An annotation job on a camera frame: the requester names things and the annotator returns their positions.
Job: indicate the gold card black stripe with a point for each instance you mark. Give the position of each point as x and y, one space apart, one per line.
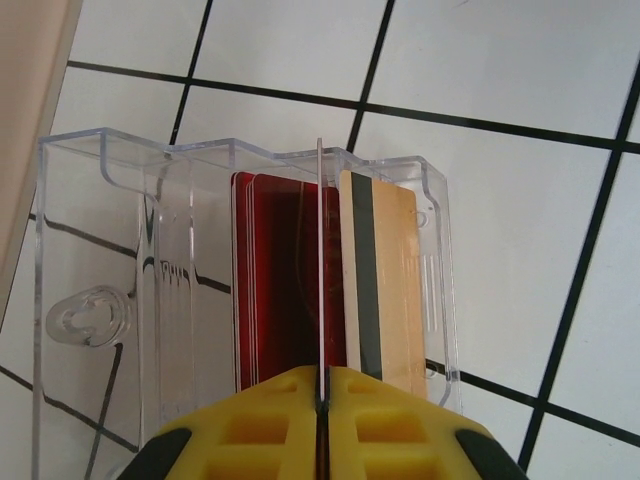
395 275

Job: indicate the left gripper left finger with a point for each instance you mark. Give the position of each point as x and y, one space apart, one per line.
215 425

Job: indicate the red credit card gold print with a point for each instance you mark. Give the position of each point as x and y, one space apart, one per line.
285 275

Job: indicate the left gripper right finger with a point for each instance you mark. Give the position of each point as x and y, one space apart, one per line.
350 450

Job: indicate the clear acrylic card box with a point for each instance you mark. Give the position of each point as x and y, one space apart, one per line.
125 225

